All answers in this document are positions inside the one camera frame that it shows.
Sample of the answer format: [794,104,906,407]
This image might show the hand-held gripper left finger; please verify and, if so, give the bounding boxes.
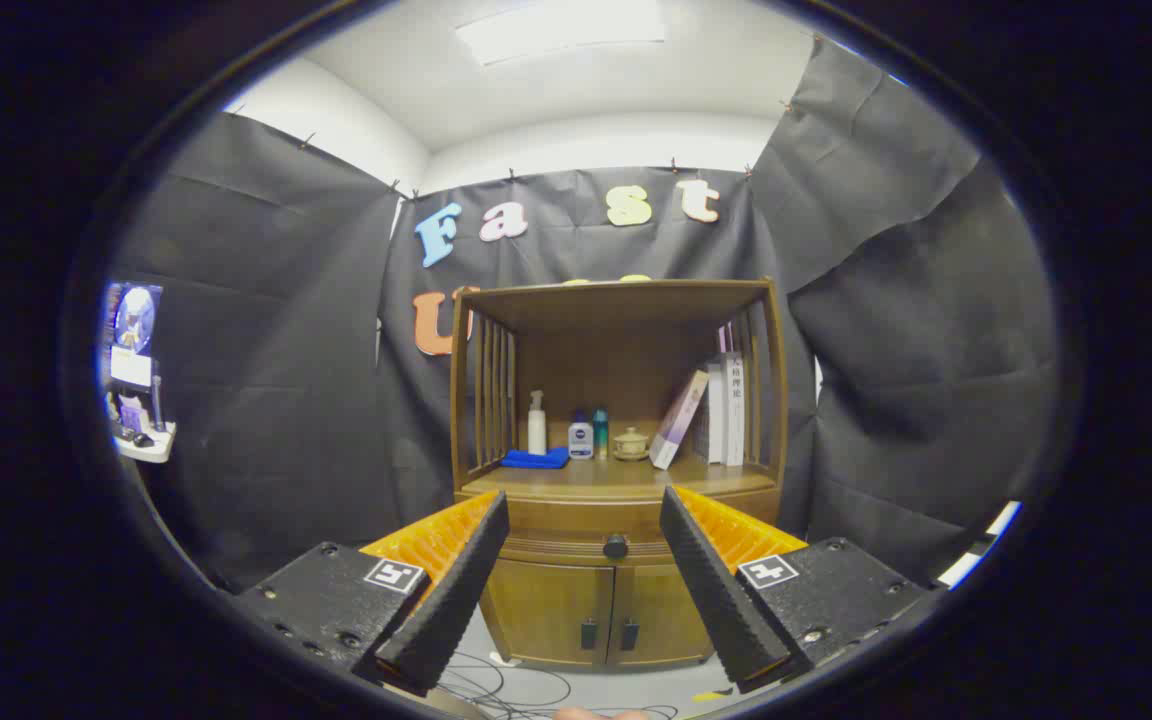
[233,490,511,698]

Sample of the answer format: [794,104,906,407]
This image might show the white paper sheet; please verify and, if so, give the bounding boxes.
[111,347,154,389]

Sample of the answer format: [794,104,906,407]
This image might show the thick white book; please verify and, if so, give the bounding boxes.
[724,352,745,467]

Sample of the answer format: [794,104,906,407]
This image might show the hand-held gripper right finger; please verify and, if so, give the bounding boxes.
[659,485,927,694]

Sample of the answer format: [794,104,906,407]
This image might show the pink cover book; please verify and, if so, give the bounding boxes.
[649,370,710,471]

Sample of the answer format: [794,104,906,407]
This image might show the wooden cabinet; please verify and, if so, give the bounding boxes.
[449,278,790,669]

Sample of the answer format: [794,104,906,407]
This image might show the patterned cover book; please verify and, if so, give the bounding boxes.
[701,362,727,464]

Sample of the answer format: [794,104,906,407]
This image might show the wooden cabinet door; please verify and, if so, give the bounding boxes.
[616,563,717,666]
[484,558,617,666]

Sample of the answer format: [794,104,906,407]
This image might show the wooden countertop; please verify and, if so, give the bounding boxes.
[461,455,777,499]

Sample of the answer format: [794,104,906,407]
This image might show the black floor cables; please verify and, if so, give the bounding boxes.
[436,650,682,720]

